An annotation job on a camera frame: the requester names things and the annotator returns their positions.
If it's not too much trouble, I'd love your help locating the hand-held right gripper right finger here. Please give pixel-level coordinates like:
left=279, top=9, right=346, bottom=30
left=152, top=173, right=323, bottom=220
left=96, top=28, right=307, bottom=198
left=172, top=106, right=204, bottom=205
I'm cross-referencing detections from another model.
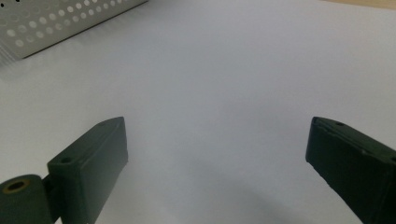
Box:
left=305, top=116, right=396, bottom=224

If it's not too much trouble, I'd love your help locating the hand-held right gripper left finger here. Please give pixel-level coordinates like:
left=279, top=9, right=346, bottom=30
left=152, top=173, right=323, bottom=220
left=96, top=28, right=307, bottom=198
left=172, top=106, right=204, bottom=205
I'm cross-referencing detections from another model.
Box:
left=46, top=116, right=129, bottom=224

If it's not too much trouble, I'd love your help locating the white perforated plastic basket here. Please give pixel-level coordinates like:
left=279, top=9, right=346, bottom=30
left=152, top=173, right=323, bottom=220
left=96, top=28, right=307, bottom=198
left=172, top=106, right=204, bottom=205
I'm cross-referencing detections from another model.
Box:
left=0, top=0, right=149, bottom=60

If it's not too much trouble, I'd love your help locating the white table cover sheet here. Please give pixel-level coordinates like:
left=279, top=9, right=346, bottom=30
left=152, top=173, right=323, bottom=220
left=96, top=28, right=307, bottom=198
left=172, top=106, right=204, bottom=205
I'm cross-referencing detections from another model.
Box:
left=0, top=0, right=396, bottom=224

